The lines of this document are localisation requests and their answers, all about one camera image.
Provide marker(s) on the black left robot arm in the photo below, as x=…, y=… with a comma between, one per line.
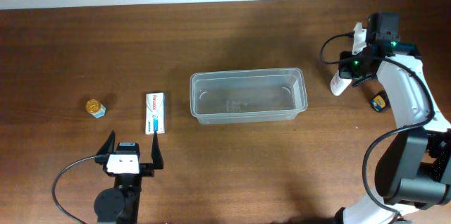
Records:
x=120, y=203

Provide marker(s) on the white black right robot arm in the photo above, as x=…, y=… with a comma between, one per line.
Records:
x=406, y=169

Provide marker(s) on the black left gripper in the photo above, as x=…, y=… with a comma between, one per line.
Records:
x=147, y=171

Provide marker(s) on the white Panadol box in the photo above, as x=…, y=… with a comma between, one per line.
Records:
x=155, y=113

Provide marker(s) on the white squeeze bottle clear cap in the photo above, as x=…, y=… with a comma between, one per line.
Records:
x=338, y=85

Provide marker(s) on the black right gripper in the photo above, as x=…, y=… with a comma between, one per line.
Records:
x=346, y=70

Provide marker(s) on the clear plastic container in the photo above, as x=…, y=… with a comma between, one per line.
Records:
x=247, y=96

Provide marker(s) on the small jar gold lid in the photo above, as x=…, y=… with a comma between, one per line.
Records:
x=95, y=108

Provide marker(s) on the dark syrup bottle white cap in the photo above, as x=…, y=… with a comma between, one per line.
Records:
x=380, y=102

